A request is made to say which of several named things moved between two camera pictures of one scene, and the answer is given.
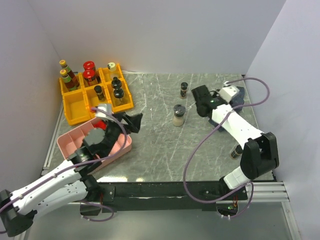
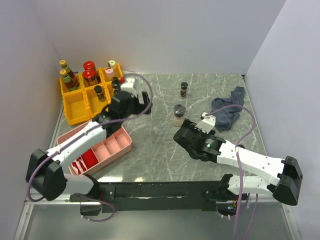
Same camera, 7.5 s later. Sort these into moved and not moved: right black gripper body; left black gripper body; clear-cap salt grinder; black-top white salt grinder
Moved: right black gripper body; left black gripper body
Not moved: clear-cap salt grinder; black-top white salt grinder
